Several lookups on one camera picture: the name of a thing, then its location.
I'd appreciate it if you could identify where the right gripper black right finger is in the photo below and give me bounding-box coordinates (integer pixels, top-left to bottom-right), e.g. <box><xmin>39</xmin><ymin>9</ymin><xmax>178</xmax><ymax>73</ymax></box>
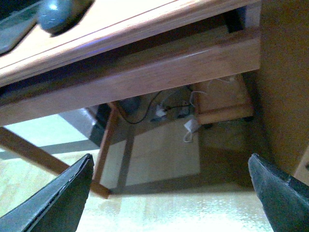
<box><xmin>248</xmin><ymin>154</ymin><xmax>309</xmax><ymax>232</ymax></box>

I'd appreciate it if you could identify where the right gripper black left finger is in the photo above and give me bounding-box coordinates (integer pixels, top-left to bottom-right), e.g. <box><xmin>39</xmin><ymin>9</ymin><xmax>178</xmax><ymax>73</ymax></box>
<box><xmin>0</xmin><ymin>154</ymin><xmax>94</xmax><ymax>232</ymax></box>

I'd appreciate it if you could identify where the wooden keyboard tray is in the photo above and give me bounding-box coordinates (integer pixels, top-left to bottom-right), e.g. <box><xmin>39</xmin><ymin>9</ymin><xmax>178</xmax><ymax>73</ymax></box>
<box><xmin>0</xmin><ymin>26</ymin><xmax>262</xmax><ymax>127</ymax></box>

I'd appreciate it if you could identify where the dark computer mouse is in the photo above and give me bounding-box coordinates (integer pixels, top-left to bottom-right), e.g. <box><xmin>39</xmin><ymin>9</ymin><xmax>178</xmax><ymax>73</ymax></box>
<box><xmin>37</xmin><ymin>0</ymin><xmax>94</xmax><ymax>34</ymax></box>

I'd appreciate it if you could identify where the small wooden wheeled stand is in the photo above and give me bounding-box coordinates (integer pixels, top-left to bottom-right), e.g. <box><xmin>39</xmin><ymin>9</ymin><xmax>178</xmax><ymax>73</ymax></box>
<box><xmin>193</xmin><ymin>74</ymin><xmax>254</xmax><ymax>125</ymax></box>

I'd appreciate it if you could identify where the white power adapter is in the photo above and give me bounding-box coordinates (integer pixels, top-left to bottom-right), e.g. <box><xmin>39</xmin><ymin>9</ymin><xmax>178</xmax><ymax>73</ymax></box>
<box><xmin>183</xmin><ymin>118</ymin><xmax>200</xmax><ymax>143</ymax></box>

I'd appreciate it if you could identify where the wooden desk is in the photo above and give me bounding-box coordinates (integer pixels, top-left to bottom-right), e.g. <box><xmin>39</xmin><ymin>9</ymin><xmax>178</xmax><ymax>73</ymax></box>
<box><xmin>0</xmin><ymin>0</ymin><xmax>309</xmax><ymax>199</ymax></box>

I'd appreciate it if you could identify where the grey laptop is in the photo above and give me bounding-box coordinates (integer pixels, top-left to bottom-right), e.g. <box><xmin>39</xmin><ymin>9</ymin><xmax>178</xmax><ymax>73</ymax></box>
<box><xmin>0</xmin><ymin>0</ymin><xmax>42</xmax><ymax>54</ymax></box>

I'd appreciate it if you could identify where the black floor cable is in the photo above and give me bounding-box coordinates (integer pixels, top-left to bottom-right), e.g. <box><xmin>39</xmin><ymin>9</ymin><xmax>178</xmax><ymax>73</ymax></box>
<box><xmin>123</xmin><ymin>89</ymin><xmax>194</xmax><ymax>124</ymax></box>

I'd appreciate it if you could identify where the white charger cable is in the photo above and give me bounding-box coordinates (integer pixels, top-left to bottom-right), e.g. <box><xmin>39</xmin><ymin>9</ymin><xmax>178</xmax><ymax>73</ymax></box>
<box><xmin>189</xmin><ymin>75</ymin><xmax>239</xmax><ymax>104</ymax></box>

